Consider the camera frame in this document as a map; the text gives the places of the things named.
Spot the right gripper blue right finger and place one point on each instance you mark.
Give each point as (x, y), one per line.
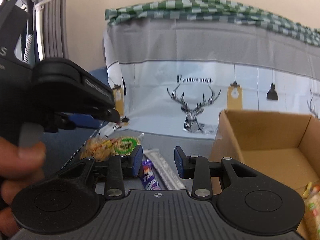
(182, 163)

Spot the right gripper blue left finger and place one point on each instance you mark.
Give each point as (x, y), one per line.
(134, 162)

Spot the green label noodle snack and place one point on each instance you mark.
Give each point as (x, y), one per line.
(125, 145)

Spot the long silver snack packet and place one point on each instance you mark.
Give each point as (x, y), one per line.
(164, 170)

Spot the purple snack wrapper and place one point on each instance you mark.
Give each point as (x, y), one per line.
(147, 176)

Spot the clear bag of round cookies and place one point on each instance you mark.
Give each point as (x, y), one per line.
(100, 149)

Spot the person's left hand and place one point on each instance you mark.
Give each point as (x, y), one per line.
(20, 167)

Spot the grey curtain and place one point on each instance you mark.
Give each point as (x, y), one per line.
(49, 38)

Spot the deer print sofa cover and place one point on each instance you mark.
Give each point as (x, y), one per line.
(175, 77)

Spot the brown cardboard box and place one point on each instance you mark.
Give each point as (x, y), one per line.
(267, 159)

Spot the green checkered cloth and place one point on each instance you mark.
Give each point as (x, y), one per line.
(224, 11)

